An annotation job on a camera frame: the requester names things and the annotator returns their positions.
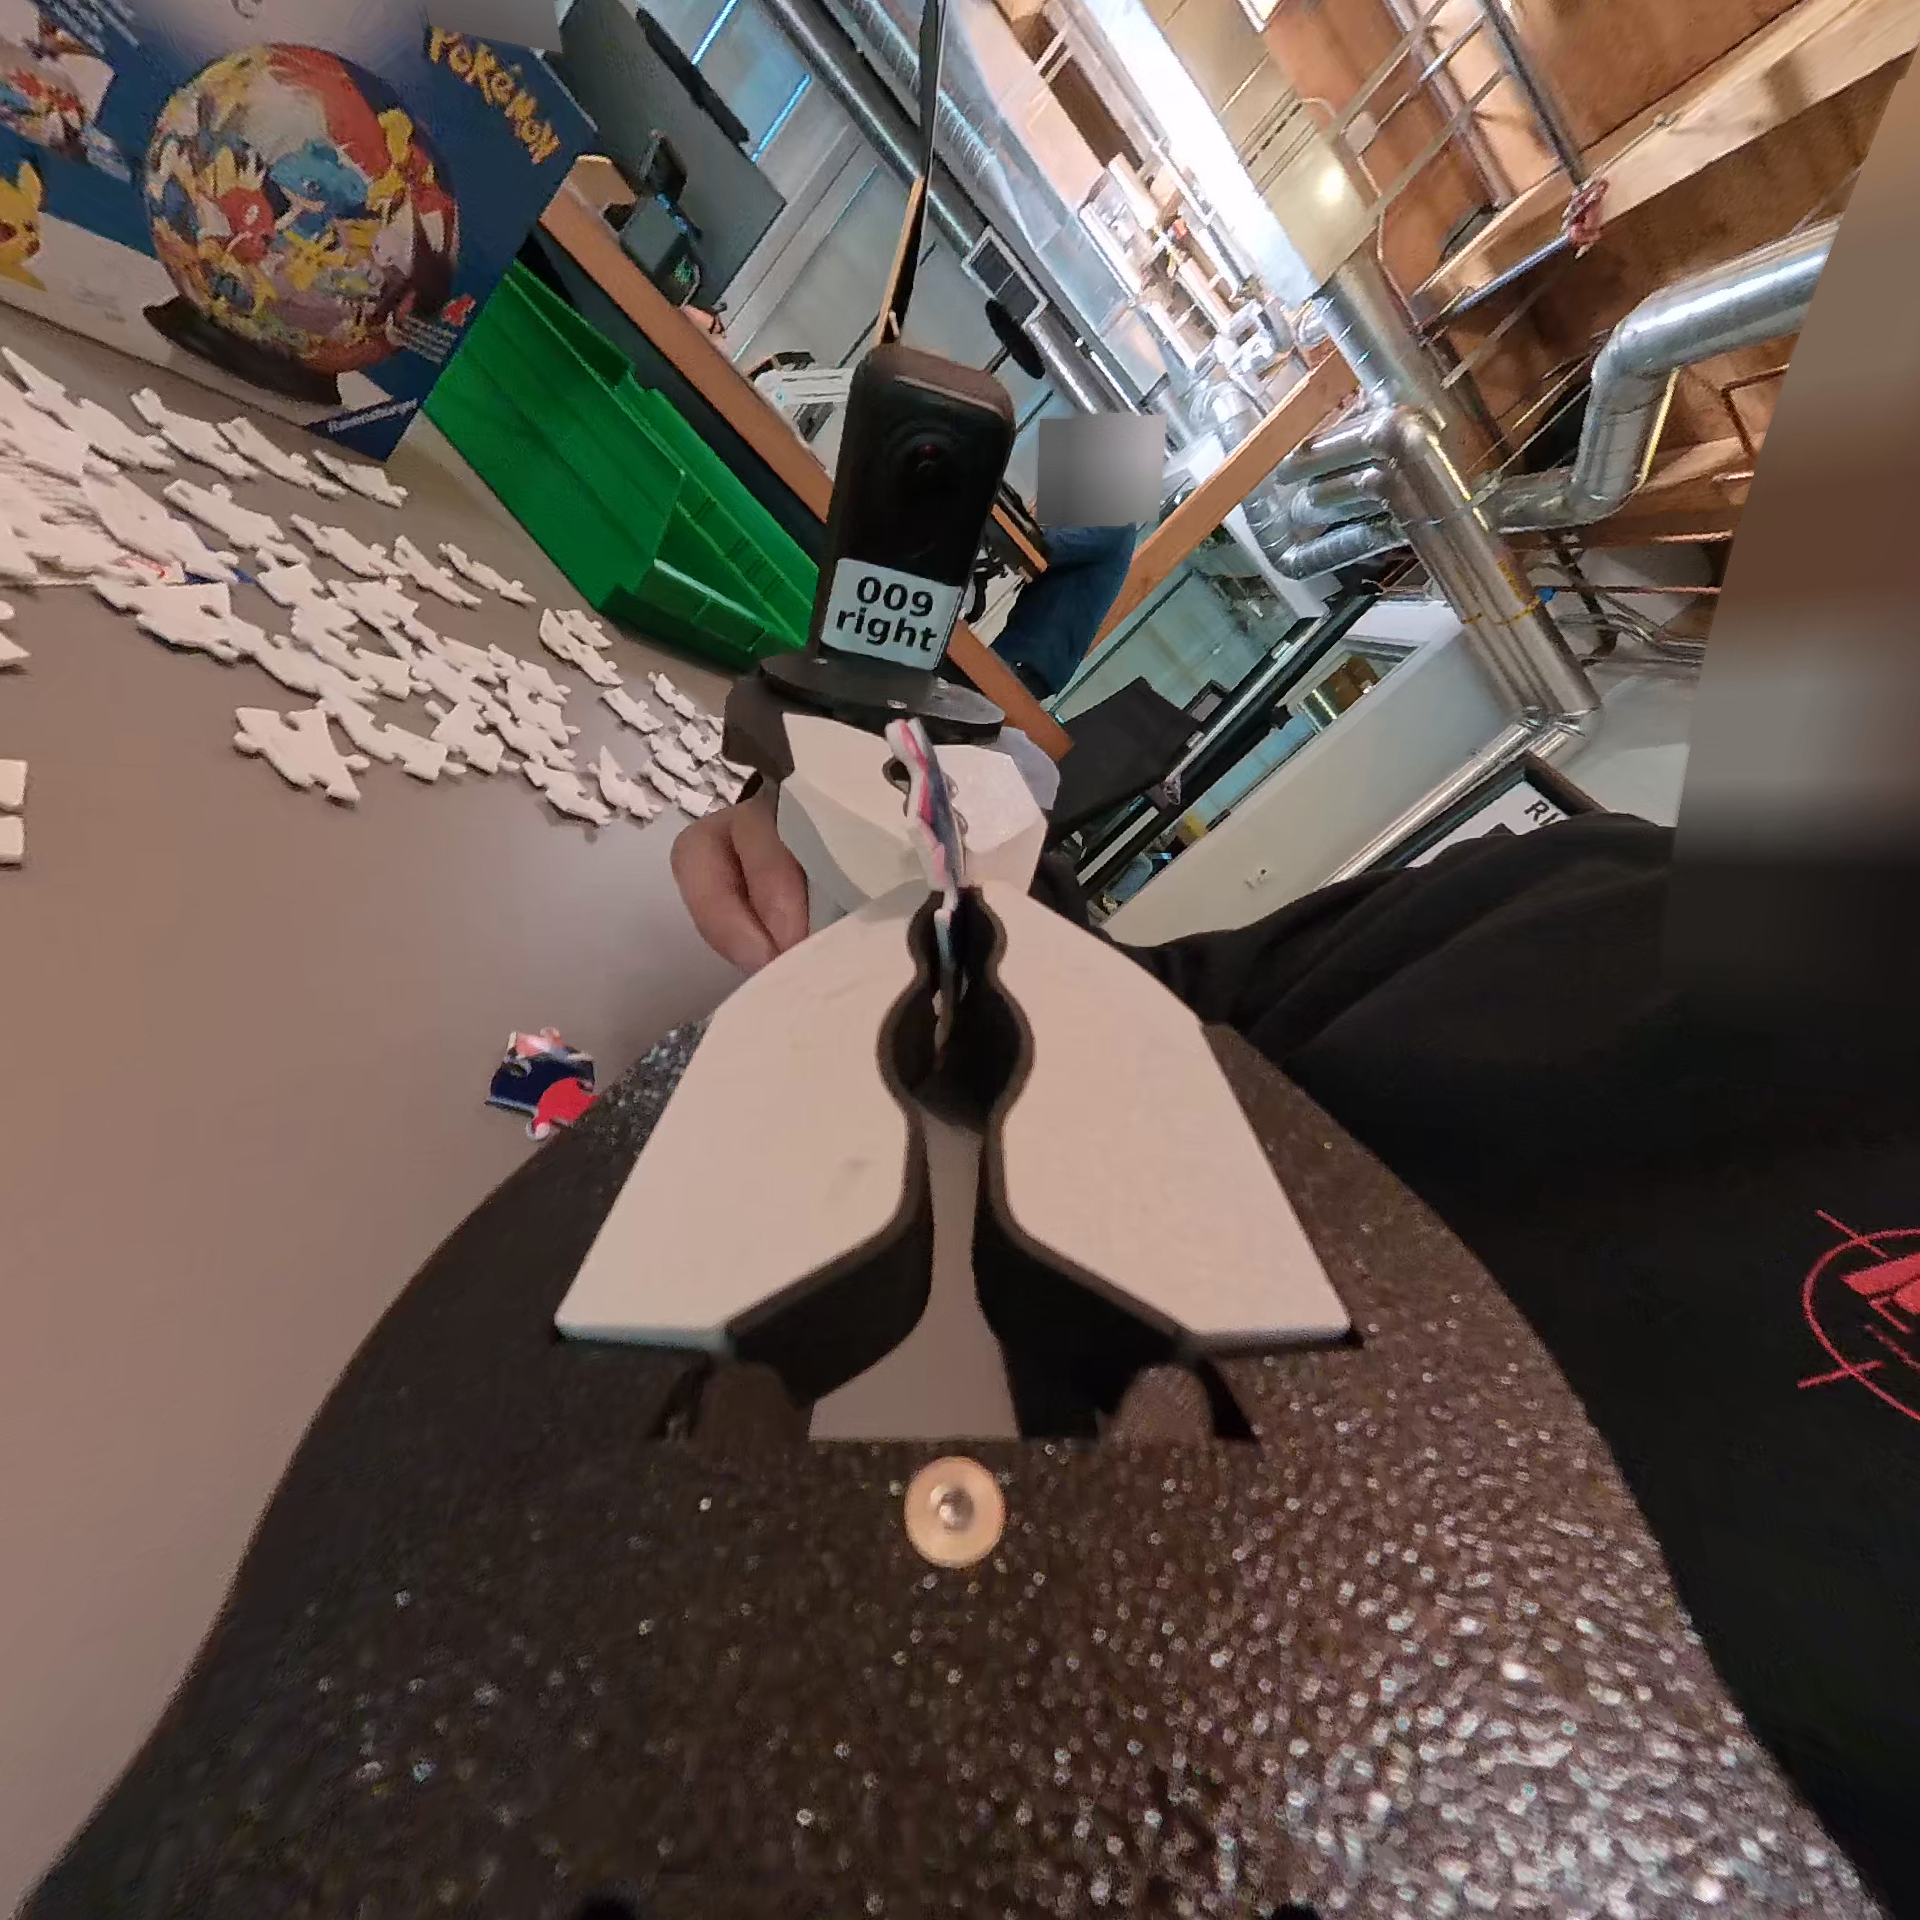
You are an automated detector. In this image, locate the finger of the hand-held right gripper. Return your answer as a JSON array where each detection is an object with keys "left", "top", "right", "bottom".
[
  {"left": 777, "top": 713, "right": 922, "bottom": 928},
  {"left": 956, "top": 746, "right": 1049, "bottom": 892}
]

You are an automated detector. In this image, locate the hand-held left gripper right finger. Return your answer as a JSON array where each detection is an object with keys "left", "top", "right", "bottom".
[{"left": 976, "top": 884, "right": 1365, "bottom": 1397}]

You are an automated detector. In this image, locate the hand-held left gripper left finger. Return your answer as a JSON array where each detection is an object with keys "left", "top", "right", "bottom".
[{"left": 551, "top": 892, "right": 940, "bottom": 1409}]

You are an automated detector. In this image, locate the person's right forearm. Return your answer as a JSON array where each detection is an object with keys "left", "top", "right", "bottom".
[{"left": 1035, "top": 817, "right": 1673, "bottom": 1143}]

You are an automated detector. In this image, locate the red blue puzzle piece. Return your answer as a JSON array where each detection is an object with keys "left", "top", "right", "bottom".
[{"left": 484, "top": 1026, "right": 603, "bottom": 1143}]

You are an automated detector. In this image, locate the pile of white puzzle pieces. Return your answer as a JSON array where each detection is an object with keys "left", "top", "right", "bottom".
[{"left": 0, "top": 348, "right": 770, "bottom": 875}]

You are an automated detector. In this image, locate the puzzle ball cardboard box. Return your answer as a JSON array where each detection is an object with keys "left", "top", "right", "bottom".
[{"left": 0, "top": 0, "right": 602, "bottom": 461}]

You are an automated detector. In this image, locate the person's right hand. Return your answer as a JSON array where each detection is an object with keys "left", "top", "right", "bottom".
[{"left": 671, "top": 807, "right": 819, "bottom": 971}]

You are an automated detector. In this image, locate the black swivel chair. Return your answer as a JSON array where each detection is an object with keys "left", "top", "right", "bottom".
[{"left": 1048, "top": 680, "right": 1204, "bottom": 845}]

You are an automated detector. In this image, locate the wooden edged workbench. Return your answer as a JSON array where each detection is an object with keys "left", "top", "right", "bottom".
[{"left": 537, "top": 152, "right": 1069, "bottom": 759}]

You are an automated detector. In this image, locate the black thin pole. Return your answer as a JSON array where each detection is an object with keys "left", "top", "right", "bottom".
[{"left": 892, "top": 0, "right": 951, "bottom": 351}]

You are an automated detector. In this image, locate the green plastic bin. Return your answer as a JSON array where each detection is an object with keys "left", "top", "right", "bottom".
[{"left": 423, "top": 264, "right": 843, "bottom": 674}]

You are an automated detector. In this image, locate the black device on workbench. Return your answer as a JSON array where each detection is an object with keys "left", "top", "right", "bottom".
[{"left": 620, "top": 133, "right": 711, "bottom": 290}]

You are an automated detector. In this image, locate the person's black hoodie torso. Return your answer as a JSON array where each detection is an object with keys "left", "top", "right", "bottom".
[{"left": 1290, "top": 840, "right": 1920, "bottom": 1912}]

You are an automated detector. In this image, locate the silver ventilation duct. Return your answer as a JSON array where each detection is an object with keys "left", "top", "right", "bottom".
[{"left": 1272, "top": 225, "right": 1840, "bottom": 770}]

